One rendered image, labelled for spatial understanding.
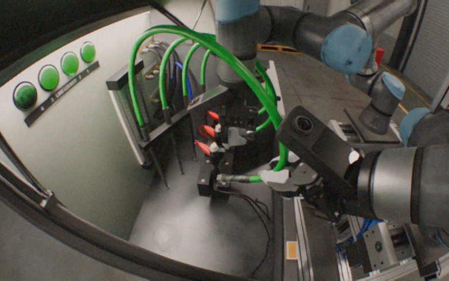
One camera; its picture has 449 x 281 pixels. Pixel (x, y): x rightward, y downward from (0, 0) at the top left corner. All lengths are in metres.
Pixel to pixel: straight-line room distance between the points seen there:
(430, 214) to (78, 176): 0.56
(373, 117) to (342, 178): 0.69
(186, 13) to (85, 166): 0.58
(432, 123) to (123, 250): 0.45
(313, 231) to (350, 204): 1.20
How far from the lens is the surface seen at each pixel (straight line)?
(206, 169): 0.61
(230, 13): 0.31
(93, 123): 0.50
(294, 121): 0.21
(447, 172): 0.19
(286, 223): 0.58
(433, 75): 7.25
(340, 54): 0.29
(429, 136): 0.33
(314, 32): 0.31
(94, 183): 0.53
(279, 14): 0.37
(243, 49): 0.33
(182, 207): 0.72
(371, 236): 0.70
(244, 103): 0.40
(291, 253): 0.54
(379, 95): 0.86
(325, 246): 1.46
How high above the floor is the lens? 1.47
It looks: 44 degrees down
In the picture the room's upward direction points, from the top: straight up
